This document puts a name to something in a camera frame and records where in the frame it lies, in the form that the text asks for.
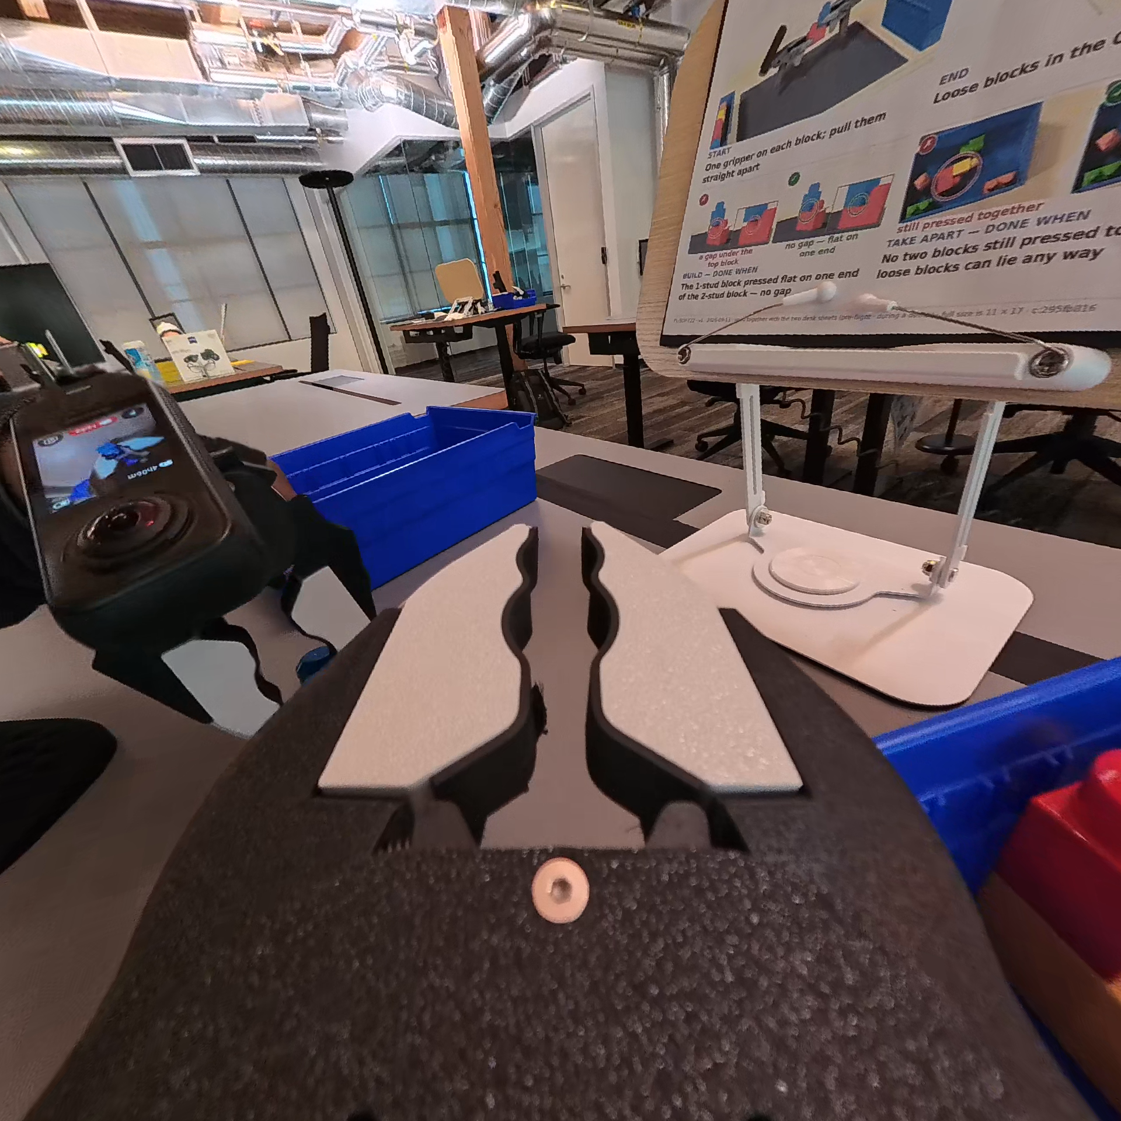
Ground wooden top desk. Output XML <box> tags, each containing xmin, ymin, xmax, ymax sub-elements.
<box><xmin>390</xmin><ymin>300</ymin><xmax>562</xmax><ymax>382</ymax></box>
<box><xmin>162</xmin><ymin>359</ymin><xmax>287</xmax><ymax>398</ymax></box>
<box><xmin>561</xmin><ymin>318</ymin><xmax>652</xmax><ymax>450</ymax></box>

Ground black computer monitor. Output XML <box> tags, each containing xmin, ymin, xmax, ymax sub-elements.
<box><xmin>0</xmin><ymin>263</ymin><xmax>107</xmax><ymax>370</ymax></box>

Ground dark fleece jacket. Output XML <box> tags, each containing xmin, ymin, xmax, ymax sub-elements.
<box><xmin>0</xmin><ymin>718</ymin><xmax>119</xmax><ymax>874</ymax></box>

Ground black office chair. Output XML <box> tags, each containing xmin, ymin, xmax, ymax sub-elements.
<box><xmin>692</xmin><ymin>380</ymin><xmax>812</xmax><ymax>456</ymax></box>
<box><xmin>513</xmin><ymin>307</ymin><xmax>590</xmax><ymax>406</ymax></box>
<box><xmin>916</xmin><ymin>407</ymin><xmax>1121</xmax><ymax>491</ymax></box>

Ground printed instruction sheet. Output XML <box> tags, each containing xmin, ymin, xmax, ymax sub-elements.
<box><xmin>664</xmin><ymin>0</ymin><xmax>1121</xmax><ymax>338</ymax></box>

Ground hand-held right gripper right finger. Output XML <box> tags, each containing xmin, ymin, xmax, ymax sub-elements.
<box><xmin>581</xmin><ymin>520</ymin><xmax>804</xmax><ymax>835</ymax></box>

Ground black floor lamp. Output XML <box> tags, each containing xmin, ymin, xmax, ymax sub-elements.
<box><xmin>299</xmin><ymin>168</ymin><xmax>392</xmax><ymax>378</ymax></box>

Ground wooden support post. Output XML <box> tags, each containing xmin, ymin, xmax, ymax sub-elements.
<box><xmin>438</xmin><ymin>4</ymin><xmax>520</xmax><ymax>295</ymax></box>

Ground white door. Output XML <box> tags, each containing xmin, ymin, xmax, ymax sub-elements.
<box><xmin>534</xmin><ymin>95</ymin><xmax>612</xmax><ymax>327</ymax></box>

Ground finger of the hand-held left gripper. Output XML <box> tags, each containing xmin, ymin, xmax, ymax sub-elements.
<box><xmin>282</xmin><ymin>495</ymin><xmax>380</xmax><ymax>645</ymax></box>
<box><xmin>93</xmin><ymin>613</ymin><xmax>283</xmax><ymax>730</ymax></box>

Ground pile of assorted building blocks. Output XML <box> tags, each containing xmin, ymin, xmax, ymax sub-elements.
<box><xmin>980</xmin><ymin>751</ymin><xmax>1121</xmax><ymax>1052</ymax></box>

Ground silver ventilation duct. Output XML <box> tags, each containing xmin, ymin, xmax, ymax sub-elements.
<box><xmin>0</xmin><ymin>17</ymin><xmax>457</xmax><ymax>168</ymax></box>

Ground black desk cable strip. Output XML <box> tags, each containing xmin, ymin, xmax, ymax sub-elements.
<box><xmin>534</xmin><ymin>454</ymin><xmax>1121</xmax><ymax>693</ymax></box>
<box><xmin>298</xmin><ymin>372</ymin><xmax>398</xmax><ymax>406</ymax></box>

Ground white product box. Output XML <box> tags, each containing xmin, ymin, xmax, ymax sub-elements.
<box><xmin>167</xmin><ymin>328</ymin><xmax>238</xmax><ymax>379</ymax></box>

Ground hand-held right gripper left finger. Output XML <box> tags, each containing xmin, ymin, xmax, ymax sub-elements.
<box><xmin>318</xmin><ymin>523</ymin><xmax>549</xmax><ymax>843</ymax></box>

